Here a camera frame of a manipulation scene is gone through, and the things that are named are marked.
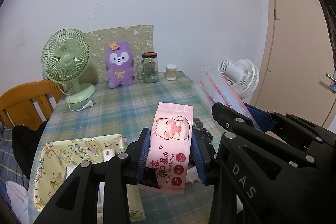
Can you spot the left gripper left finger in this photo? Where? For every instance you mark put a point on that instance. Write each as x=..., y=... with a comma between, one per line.
x=124, y=169

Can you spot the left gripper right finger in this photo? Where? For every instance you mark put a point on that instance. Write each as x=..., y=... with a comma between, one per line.
x=209, y=174

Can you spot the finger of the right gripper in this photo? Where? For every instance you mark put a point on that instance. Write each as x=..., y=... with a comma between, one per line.
x=263, y=119

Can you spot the pink wet wipes pack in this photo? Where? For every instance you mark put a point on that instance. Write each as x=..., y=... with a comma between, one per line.
x=169, y=148

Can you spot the clear zip bags stack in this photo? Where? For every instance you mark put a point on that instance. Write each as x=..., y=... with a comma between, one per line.
x=211, y=87

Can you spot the white standing fan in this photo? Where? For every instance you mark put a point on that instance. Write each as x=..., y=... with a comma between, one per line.
x=242, y=74

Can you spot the plaid tablecloth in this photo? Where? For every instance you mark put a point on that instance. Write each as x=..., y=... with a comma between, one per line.
x=127, y=110

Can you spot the yellow cartoon storage box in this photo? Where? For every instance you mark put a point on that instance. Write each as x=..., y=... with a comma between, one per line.
x=70, y=181

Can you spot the cotton swab container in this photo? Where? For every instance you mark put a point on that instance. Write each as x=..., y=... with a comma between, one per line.
x=171, y=72

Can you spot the glass mason jar mug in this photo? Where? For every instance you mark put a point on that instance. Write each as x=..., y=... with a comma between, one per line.
x=147, y=68

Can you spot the black garment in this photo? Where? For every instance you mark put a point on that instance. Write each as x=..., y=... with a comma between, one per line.
x=25, y=143

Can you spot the purple plush toy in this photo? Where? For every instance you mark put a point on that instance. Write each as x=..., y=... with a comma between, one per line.
x=119, y=64

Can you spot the blue plaid pillow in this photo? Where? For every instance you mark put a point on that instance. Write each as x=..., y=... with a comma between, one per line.
x=10, y=170

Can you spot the green desk fan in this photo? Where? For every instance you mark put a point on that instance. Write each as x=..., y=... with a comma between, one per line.
x=65, y=58

